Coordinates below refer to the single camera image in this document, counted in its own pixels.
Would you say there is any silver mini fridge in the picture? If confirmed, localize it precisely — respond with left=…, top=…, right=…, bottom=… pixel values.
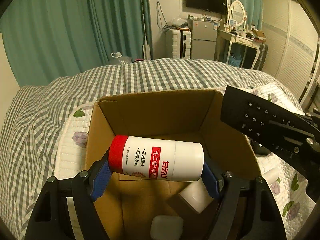
left=191, top=20, right=217, bottom=60

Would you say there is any grey checked bed sheet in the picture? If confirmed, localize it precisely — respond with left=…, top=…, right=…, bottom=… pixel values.
left=0, top=57, right=304, bottom=240

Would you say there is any blue laundry basket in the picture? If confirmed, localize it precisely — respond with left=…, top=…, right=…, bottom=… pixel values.
left=227, top=53, right=242, bottom=67

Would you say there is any cardboard box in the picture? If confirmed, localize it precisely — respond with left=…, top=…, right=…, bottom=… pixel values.
left=86, top=89, right=260, bottom=239

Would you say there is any black tv remote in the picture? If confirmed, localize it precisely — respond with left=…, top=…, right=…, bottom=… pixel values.
left=220, top=86, right=298, bottom=150

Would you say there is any white plug adapter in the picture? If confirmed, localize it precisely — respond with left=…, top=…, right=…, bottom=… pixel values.
left=178, top=178, right=214, bottom=214

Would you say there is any white dressing table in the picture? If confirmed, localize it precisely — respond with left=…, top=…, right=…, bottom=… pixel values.
left=214, top=30, right=261, bottom=69

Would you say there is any white mop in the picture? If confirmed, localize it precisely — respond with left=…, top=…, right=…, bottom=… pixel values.
left=140, top=0, right=151, bottom=60

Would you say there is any green curtain left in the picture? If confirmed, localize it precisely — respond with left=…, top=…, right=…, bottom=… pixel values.
left=1, top=0, right=151, bottom=86

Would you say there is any light blue earbuds case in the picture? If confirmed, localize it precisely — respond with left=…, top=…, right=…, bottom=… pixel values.
left=150, top=215, right=183, bottom=240

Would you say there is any white suitcase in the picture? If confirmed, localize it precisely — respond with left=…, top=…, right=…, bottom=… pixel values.
left=165, top=28, right=191, bottom=59

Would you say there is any floral quilted blanket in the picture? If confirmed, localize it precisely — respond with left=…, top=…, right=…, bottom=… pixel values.
left=54, top=82, right=315, bottom=239

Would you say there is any oval vanity mirror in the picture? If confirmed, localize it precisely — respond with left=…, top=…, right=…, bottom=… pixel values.
left=228, top=0, right=247, bottom=27

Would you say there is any dark checked suitcase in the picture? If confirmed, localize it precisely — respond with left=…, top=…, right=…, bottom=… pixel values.
left=254, top=43, right=268, bottom=71

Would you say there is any white louvered wardrobe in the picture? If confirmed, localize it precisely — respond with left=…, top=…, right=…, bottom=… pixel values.
left=262, top=0, right=318, bottom=100

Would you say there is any white bottle red cap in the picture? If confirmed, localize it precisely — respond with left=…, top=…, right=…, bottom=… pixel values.
left=108, top=135, right=204, bottom=181

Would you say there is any clear water jug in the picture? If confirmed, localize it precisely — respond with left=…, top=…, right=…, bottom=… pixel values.
left=108, top=52, right=132, bottom=65

